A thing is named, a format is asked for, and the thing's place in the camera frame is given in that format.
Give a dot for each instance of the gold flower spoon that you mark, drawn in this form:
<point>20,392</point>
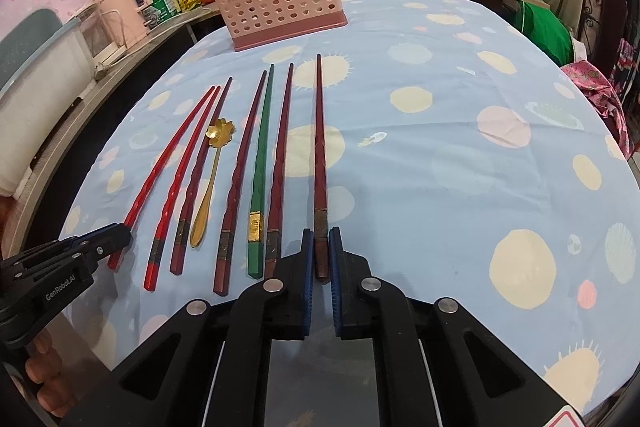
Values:
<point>220,133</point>

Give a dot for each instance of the dark wooden chair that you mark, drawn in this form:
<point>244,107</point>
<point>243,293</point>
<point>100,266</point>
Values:
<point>612,22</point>

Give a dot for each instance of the dark red chopstick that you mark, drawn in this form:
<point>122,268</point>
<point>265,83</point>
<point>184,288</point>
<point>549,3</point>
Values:
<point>320,167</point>
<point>231,217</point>
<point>186,217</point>
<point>276,207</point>

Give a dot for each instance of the pink electric kettle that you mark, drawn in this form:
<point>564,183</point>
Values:
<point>122,12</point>

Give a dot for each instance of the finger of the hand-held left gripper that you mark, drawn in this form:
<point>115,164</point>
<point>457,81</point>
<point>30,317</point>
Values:
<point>107,237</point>

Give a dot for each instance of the green chopstick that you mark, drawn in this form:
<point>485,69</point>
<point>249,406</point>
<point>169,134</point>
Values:
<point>259,187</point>

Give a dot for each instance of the blue dotted tablecloth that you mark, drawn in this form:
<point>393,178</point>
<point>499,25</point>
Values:
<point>450,157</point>

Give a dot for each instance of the wood grain side shelf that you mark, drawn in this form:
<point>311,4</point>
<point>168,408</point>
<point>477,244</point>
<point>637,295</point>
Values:
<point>60,117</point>

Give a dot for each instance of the bright red chopstick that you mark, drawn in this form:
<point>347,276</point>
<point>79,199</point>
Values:
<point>145,192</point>
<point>165,224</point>

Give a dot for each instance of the white storage box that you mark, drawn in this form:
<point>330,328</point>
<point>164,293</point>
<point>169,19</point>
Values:
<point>30,107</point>

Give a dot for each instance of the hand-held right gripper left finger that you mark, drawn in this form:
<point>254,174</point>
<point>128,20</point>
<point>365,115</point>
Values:
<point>307,259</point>

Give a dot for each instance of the pink patterned cloth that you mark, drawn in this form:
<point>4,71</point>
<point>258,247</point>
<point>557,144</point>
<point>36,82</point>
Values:
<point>600,102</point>

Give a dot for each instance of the green bag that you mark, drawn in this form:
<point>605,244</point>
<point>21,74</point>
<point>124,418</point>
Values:
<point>545,32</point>

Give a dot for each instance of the person's left hand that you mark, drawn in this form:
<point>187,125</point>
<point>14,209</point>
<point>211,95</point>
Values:
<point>42,367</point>

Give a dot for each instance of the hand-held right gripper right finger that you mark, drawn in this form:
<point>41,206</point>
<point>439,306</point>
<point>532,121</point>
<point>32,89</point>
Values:
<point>334,259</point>

